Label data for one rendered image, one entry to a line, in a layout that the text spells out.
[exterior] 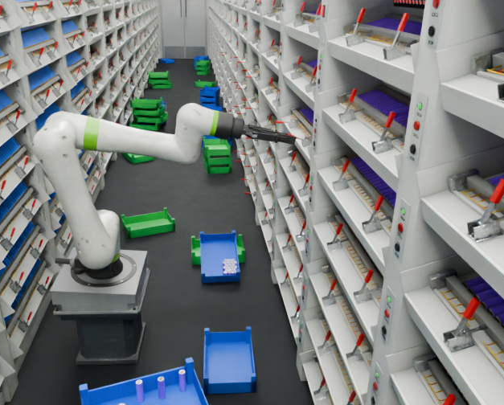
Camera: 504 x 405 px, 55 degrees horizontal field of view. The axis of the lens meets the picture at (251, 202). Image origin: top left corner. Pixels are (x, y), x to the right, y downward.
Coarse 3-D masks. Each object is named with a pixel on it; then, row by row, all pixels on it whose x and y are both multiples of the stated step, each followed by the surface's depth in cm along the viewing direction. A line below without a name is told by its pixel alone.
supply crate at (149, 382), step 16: (176, 368) 135; (192, 368) 135; (112, 384) 129; (128, 384) 130; (144, 384) 132; (176, 384) 136; (192, 384) 136; (96, 400) 129; (112, 400) 130; (128, 400) 130; (144, 400) 131; (160, 400) 131; (176, 400) 131; (192, 400) 131
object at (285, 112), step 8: (288, 104) 219; (296, 104) 219; (304, 104) 219; (280, 112) 220; (288, 112) 220; (288, 120) 215; (288, 128) 205; (296, 128) 202; (304, 136) 190; (296, 144) 193; (304, 152) 176
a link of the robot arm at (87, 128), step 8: (56, 112) 166; (64, 112) 166; (48, 120) 162; (64, 120) 162; (72, 120) 165; (80, 120) 166; (88, 120) 167; (96, 120) 169; (80, 128) 165; (88, 128) 166; (96, 128) 166; (80, 136) 165; (88, 136) 166; (96, 136) 166; (80, 144) 167; (88, 144) 167; (96, 144) 168
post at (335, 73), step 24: (336, 0) 137; (360, 0) 138; (384, 0) 139; (336, 72) 145; (360, 72) 146; (312, 144) 163; (336, 144) 154; (312, 168) 164; (312, 240) 168; (312, 288) 176
